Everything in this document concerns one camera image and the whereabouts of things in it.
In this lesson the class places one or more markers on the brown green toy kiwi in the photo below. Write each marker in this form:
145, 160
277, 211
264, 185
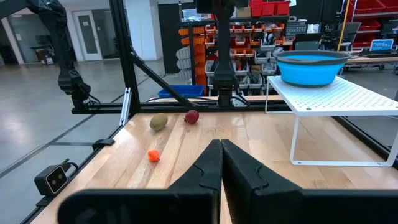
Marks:
158, 122

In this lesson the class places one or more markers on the red shelf rack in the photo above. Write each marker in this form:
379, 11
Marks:
370, 25

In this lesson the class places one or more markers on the white perforated metal shelf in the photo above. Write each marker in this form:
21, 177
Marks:
335, 96

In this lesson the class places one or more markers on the black table edge clamp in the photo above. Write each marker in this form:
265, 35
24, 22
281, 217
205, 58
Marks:
102, 143

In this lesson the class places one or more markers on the red storage bins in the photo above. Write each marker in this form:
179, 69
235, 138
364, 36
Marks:
267, 7

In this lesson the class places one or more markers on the dark red toy fruit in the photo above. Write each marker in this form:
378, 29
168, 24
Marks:
192, 117

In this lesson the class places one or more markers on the black aluminium table frame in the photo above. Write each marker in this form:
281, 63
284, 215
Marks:
124, 46

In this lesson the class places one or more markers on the blue grey collapsible bowl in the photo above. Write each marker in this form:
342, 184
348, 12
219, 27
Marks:
311, 74

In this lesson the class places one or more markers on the orange yellow toy pear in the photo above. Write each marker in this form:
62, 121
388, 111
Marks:
153, 155

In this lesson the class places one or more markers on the small black table camera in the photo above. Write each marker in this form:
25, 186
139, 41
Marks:
51, 180

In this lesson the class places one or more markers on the brown cardboard box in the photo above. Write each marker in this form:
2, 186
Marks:
45, 56

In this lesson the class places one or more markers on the blue plastic bin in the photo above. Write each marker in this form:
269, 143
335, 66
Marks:
180, 91

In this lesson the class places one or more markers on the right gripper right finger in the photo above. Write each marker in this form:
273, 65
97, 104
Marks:
248, 186

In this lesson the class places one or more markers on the black chair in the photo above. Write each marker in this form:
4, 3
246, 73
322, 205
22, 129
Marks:
306, 43

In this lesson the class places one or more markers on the laptop with blue screen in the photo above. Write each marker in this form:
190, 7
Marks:
382, 45

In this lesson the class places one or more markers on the rack with orange bins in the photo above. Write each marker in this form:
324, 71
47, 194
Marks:
245, 40

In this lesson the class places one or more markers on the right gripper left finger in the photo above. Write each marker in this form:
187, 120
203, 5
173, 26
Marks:
199, 186

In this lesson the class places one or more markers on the grey door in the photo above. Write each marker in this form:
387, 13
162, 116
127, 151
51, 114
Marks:
87, 34

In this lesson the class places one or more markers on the grey office chair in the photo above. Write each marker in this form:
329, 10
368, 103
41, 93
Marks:
348, 34

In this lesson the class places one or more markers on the silver metal bracket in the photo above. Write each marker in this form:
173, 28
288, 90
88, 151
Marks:
125, 105

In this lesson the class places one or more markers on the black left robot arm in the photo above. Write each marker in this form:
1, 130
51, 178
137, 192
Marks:
224, 46

